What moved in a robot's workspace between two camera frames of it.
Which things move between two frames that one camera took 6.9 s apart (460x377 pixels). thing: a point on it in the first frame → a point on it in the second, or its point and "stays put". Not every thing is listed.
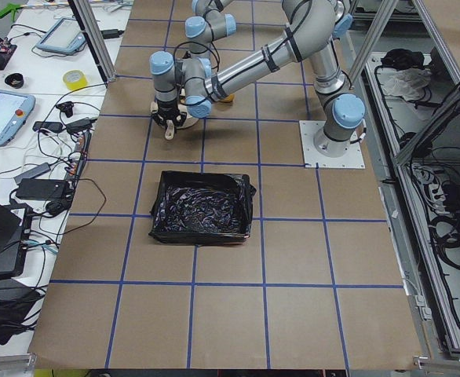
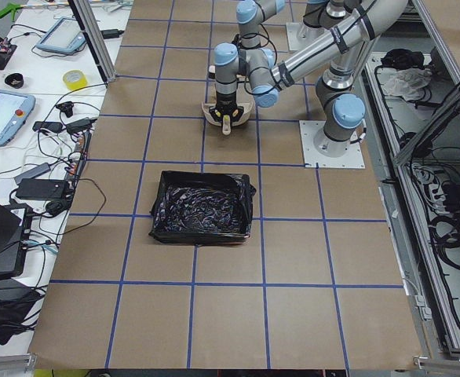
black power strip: x=82 y=145 stays put
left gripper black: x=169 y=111 → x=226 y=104
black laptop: x=3 y=236 stays put
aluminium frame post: x=90 y=23 stays put
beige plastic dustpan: x=189 y=120 → x=244 y=99
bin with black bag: x=199 y=208 stays put
